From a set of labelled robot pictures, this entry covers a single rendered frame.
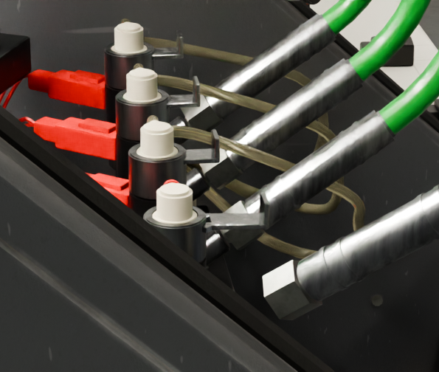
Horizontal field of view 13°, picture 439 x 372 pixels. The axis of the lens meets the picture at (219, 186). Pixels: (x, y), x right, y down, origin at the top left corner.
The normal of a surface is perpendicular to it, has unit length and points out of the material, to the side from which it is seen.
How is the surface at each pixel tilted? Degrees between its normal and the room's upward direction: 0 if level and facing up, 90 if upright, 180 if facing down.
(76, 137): 90
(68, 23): 90
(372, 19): 0
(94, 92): 90
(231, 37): 90
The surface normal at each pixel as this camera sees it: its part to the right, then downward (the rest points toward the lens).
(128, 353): 0.13, 0.37
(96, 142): -0.51, 0.32
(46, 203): 0.37, 0.07
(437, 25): 0.00, -0.93
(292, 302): -0.26, 0.37
